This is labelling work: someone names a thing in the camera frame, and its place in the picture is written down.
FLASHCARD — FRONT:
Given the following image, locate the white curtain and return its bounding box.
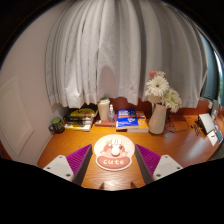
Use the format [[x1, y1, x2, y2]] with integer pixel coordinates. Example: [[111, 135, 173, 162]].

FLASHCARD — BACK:
[[44, 0, 208, 109]]

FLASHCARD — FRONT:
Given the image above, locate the white paper card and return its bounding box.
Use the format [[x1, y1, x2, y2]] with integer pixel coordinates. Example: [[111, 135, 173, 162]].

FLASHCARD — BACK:
[[206, 131, 219, 147]]

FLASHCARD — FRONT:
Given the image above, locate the thin red-brown book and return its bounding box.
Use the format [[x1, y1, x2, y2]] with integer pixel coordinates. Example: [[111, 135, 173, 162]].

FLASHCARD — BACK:
[[94, 119, 118, 128]]

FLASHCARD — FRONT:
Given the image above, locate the black cable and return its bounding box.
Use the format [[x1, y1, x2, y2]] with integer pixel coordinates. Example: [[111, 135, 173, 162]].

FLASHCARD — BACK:
[[164, 113, 198, 134]]

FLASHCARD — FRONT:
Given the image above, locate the small clear spray bottle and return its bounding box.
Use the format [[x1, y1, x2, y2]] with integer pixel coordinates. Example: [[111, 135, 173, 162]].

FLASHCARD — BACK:
[[107, 103, 116, 124]]

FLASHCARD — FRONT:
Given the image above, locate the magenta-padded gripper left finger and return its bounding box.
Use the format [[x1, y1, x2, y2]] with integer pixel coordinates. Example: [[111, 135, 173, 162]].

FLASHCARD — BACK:
[[43, 143, 93, 187]]

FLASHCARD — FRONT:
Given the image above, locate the yellow black book stack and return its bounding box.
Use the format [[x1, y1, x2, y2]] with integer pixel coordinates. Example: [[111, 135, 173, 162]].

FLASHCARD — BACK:
[[63, 105, 99, 132]]

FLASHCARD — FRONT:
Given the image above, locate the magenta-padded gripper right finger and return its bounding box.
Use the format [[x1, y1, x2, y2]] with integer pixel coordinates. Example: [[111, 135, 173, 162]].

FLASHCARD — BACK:
[[134, 144, 184, 185]]

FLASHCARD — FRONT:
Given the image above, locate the black pen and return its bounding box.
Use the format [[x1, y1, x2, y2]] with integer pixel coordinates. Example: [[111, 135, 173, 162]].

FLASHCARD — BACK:
[[193, 123, 200, 138]]

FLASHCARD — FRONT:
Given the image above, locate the white tumbler cup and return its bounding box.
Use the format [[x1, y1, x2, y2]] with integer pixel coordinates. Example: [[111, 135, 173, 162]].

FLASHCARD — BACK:
[[96, 97, 111, 122]]

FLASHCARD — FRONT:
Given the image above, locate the white ceramic vase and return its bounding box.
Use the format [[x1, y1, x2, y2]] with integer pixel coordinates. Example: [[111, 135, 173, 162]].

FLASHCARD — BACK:
[[148, 102, 168, 136]]

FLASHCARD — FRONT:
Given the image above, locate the white flower bouquet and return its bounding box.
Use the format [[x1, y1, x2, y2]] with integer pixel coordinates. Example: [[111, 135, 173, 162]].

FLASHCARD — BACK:
[[143, 70, 183, 114]]

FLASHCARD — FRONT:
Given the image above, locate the white slanted device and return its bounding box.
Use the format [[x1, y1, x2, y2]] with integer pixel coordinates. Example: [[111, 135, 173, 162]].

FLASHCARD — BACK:
[[196, 112, 217, 136]]

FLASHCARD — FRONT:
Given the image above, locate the white pink cartoon mouse pad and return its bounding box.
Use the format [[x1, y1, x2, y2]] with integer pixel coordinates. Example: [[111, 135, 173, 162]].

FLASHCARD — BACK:
[[93, 133, 136, 172]]

